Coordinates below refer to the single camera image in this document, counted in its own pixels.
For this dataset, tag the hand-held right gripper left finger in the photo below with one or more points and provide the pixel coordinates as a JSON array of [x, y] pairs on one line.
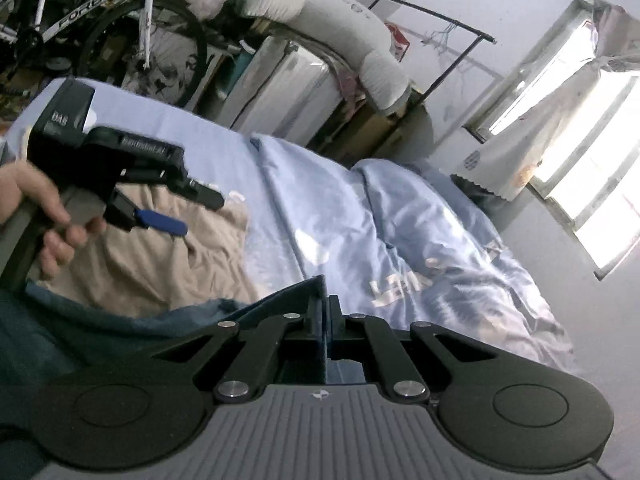
[[316, 325]]

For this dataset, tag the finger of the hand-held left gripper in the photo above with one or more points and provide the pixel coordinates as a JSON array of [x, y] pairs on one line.
[[162, 221], [202, 196]]

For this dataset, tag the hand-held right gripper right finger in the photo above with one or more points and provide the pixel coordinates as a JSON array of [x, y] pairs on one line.
[[335, 325]]

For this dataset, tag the beige garment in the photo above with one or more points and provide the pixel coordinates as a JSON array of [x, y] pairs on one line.
[[150, 270]]

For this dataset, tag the dark blue garment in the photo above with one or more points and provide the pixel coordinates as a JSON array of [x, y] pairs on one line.
[[75, 340]]

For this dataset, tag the black clothes rack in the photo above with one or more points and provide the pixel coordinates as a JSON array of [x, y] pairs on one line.
[[435, 15]]

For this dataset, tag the person's left hand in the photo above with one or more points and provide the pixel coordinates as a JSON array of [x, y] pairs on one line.
[[35, 185]]

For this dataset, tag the light blue printed quilt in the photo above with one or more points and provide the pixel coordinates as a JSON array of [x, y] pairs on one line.
[[400, 220]]

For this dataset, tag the white wrapped appliance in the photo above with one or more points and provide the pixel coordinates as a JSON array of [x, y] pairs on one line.
[[280, 90]]

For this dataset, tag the teal plastic bin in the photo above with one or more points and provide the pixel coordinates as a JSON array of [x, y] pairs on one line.
[[244, 62]]

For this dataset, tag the white black bicycle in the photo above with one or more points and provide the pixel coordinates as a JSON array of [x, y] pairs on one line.
[[146, 20]]

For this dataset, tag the pink brown cloth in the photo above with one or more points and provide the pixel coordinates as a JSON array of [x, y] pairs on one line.
[[350, 85]]

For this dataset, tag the cardboard box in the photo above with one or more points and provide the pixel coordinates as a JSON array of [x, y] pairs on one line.
[[395, 135]]

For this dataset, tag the grey white plush pillow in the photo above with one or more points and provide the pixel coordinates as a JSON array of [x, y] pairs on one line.
[[330, 15]]

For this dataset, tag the printed white curtain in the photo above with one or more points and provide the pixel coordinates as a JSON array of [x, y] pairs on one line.
[[515, 155]]

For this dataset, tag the red plastic bag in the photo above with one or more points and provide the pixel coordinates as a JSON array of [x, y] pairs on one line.
[[397, 40]]

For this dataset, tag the barred window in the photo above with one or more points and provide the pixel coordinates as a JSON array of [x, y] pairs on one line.
[[590, 170]]

